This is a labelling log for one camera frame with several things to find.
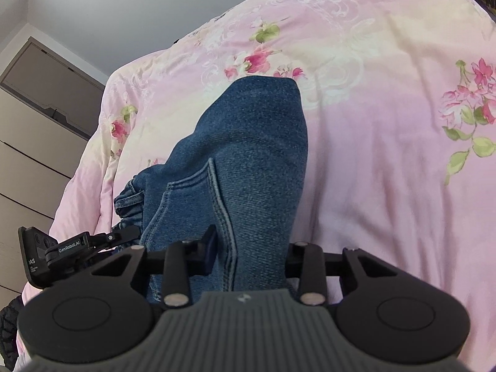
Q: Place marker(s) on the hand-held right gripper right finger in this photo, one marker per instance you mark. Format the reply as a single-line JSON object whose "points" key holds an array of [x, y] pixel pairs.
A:
{"points": [[306, 265]]}

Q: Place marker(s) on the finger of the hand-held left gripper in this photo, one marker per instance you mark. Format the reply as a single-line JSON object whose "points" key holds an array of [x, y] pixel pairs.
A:
{"points": [[116, 235]]}

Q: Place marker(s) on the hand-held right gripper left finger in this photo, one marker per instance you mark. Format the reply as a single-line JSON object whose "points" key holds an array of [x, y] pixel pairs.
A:
{"points": [[211, 248]]}

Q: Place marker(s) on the blue denim pants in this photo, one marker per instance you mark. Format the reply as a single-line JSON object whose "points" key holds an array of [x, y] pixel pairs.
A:
{"points": [[248, 155]]}

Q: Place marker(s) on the black padded garment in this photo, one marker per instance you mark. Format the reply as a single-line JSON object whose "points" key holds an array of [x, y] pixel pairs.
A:
{"points": [[7, 337]]}

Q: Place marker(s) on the grey wardrobe cabinet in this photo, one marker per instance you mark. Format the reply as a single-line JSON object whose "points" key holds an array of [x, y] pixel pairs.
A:
{"points": [[31, 143]]}

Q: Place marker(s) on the pink floral quilt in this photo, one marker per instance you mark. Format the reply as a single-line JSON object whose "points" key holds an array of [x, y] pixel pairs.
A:
{"points": [[387, 162]]}

